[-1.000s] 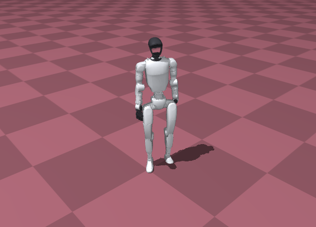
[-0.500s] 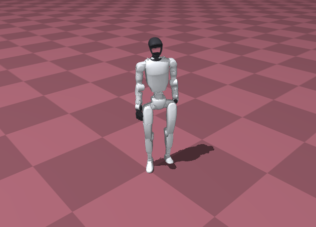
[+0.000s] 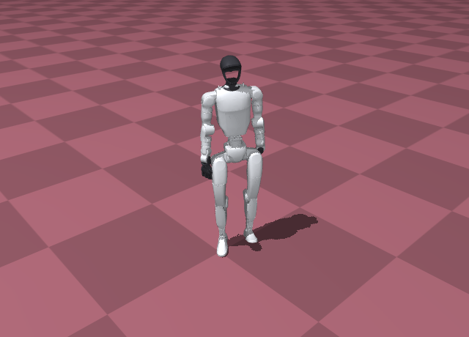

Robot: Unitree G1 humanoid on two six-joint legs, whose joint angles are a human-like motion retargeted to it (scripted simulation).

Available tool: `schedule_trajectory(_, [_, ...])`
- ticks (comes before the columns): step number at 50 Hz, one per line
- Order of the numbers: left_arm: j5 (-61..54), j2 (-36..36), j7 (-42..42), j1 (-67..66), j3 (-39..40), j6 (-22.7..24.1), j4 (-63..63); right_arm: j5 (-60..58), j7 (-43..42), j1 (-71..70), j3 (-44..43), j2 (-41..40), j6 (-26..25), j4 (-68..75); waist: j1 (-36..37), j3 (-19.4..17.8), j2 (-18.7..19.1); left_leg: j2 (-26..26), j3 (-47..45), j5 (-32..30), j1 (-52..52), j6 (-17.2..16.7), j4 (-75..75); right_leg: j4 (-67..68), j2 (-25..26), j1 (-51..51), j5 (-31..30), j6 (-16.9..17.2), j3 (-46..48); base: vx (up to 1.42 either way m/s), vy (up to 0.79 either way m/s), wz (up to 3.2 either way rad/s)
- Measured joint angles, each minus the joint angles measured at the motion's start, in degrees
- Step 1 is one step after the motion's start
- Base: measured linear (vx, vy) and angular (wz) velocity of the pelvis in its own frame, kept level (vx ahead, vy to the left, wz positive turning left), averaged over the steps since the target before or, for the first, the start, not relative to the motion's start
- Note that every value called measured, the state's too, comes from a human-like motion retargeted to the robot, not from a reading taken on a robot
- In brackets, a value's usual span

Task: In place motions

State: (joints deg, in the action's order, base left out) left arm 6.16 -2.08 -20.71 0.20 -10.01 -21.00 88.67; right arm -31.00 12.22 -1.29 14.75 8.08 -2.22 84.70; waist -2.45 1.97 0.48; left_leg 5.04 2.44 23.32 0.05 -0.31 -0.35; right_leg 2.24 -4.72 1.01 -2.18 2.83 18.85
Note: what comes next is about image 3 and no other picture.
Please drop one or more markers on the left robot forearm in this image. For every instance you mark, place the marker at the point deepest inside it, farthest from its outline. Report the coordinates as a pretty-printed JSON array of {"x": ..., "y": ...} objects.
[{"x": 260, "y": 136}]

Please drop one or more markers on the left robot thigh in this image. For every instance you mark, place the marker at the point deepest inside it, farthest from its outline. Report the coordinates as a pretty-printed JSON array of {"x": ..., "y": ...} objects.
[{"x": 254, "y": 173}]

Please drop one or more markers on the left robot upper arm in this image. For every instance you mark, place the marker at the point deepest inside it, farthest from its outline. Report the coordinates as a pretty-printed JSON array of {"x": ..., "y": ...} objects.
[{"x": 256, "y": 95}]

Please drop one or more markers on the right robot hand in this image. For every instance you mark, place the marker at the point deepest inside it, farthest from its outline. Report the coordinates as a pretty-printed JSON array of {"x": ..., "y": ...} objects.
[{"x": 206, "y": 169}]

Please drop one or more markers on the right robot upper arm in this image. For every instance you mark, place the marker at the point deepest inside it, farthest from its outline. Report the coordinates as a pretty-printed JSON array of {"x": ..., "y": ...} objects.
[{"x": 208, "y": 100}]

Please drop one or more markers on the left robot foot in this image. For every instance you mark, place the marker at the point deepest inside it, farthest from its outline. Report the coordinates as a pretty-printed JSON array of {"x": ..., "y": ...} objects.
[{"x": 250, "y": 236}]

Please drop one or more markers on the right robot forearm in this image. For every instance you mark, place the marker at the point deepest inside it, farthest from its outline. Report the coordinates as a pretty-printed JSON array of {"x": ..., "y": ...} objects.
[{"x": 206, "y": 145}]

